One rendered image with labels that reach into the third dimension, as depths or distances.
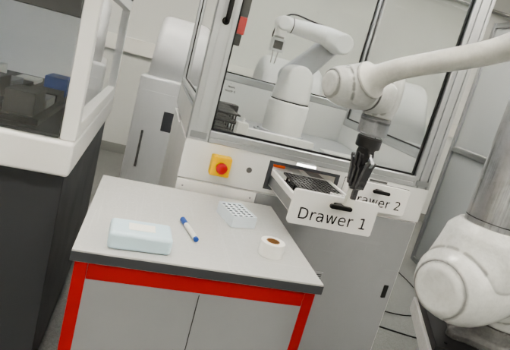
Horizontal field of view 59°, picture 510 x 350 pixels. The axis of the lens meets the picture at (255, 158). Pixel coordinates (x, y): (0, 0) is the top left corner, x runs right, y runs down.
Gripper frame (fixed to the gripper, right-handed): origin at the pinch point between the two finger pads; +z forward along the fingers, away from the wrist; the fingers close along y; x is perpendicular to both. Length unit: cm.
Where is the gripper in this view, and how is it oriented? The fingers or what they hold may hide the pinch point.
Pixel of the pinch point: (351, 198)
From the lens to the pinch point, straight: 142.4
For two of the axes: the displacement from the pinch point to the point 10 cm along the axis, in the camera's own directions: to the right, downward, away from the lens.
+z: -2.5, 9.5, 2.0
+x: -9.5, -2.0, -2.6
